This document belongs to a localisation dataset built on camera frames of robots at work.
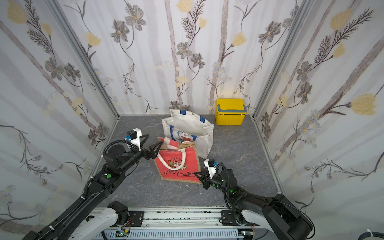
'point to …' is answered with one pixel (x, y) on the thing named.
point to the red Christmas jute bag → (178, 161)
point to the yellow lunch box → (230, 111)
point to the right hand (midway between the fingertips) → (196, 173)
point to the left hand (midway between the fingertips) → (155, 139)
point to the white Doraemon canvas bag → (182, 126)
